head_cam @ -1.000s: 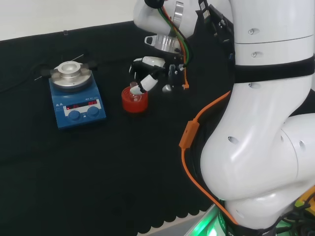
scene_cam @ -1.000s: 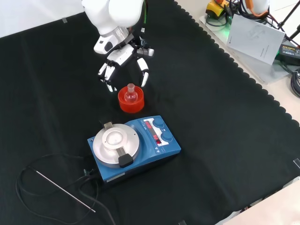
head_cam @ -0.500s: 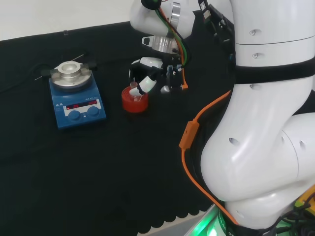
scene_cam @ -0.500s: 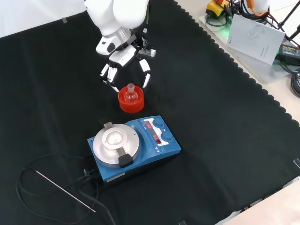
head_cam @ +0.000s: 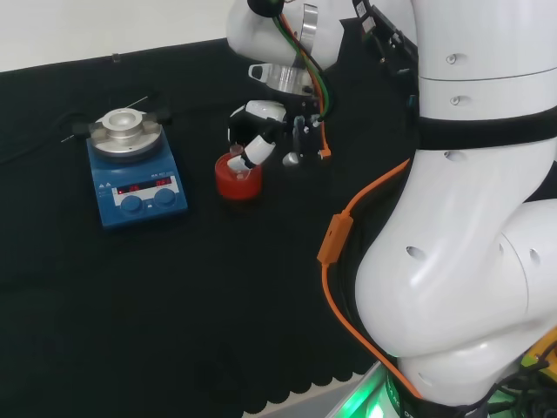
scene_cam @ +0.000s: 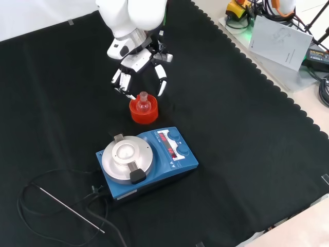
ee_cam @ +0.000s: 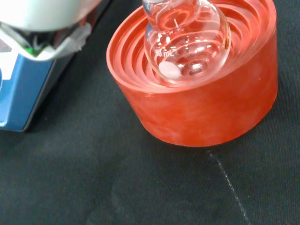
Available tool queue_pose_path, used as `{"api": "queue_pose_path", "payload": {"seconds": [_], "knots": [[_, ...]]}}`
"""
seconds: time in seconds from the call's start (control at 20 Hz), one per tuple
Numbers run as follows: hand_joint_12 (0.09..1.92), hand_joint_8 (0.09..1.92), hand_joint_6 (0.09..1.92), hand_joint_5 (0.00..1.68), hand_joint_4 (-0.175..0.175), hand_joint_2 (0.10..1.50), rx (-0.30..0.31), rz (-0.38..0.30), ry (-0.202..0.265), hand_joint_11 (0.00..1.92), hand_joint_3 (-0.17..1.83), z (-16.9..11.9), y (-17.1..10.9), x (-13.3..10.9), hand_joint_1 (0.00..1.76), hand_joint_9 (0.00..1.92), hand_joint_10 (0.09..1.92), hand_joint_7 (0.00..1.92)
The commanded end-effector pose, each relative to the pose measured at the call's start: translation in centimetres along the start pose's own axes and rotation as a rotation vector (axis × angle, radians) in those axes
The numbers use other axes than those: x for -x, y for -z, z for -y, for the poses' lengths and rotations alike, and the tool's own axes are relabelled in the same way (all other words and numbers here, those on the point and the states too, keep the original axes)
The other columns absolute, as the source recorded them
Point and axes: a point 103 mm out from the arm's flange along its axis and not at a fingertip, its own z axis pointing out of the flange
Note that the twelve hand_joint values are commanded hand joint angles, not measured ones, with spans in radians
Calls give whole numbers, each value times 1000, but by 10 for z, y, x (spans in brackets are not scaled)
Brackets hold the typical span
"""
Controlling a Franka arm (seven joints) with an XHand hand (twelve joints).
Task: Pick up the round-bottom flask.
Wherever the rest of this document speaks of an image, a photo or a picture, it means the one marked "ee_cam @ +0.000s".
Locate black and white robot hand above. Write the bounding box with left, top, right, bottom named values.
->
left=0, top=0, right=104, bottom=62

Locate orange ribbed flask stand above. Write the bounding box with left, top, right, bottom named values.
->
left=105, top=0, right=278, bottom=148

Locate blue-base heater with steel plate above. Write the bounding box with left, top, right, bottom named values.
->
left=0, top=0, right=112, bottom=132

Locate black cloth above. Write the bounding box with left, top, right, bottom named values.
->
left=0, top=0, right=300, bottom=225

